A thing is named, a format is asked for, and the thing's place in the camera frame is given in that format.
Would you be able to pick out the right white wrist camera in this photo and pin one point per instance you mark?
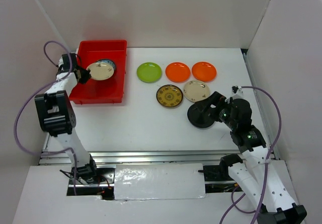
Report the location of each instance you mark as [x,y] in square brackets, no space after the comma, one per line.
[237,92]

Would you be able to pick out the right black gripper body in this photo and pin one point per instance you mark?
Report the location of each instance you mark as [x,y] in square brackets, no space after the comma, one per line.
[231,122]

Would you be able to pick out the cream floral plate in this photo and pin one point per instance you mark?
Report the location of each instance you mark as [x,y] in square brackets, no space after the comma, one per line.
[100,71]
[196,90]

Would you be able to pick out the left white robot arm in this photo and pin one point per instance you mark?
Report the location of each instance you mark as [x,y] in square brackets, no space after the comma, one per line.
[57,117]

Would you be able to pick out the orange plate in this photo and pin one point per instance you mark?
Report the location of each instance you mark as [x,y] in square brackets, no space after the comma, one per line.
[204,71]
[178,72]

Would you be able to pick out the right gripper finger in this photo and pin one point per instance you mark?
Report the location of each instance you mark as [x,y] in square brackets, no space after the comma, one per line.
[214,99]
[214,115]

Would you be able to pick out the orange plate middle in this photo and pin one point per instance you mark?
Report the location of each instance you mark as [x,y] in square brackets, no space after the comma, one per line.
[178,72]

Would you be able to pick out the blue white patterned plate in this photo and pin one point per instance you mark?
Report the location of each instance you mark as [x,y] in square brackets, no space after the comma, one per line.
[112,63]

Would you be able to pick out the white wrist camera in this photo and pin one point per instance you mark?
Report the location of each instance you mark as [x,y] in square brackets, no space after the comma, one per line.
[237,92]
[60,64]

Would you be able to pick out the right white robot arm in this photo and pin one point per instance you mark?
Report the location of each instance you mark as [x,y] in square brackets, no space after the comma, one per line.
[251,168]

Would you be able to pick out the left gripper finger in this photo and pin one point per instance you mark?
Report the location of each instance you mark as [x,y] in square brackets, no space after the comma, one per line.
[79,61]
[83,76]

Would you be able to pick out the black plate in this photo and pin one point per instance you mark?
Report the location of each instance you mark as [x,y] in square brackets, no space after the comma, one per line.
[199,115]

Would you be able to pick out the orange plate right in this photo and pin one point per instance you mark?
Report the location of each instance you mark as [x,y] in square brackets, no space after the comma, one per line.
[204,71]

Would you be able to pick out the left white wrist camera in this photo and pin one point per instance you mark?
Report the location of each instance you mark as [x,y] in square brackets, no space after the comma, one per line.
[60,64]

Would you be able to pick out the green plate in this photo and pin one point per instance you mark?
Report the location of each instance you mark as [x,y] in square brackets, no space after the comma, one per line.
[149,72]

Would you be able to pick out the brown yellow patterned plate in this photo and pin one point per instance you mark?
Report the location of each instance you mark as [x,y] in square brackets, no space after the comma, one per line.
[169,96]

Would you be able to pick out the red plastic bin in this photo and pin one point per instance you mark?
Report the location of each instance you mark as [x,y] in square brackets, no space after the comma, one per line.
[107,91]

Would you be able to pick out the white foil cover sheet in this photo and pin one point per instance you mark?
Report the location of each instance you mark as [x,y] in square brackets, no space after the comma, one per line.
[159,182]

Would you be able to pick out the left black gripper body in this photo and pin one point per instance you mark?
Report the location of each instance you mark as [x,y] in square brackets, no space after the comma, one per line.
[78,68]

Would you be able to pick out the aluminium rail frame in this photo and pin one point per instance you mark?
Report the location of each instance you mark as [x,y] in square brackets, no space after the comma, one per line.
[140,130]

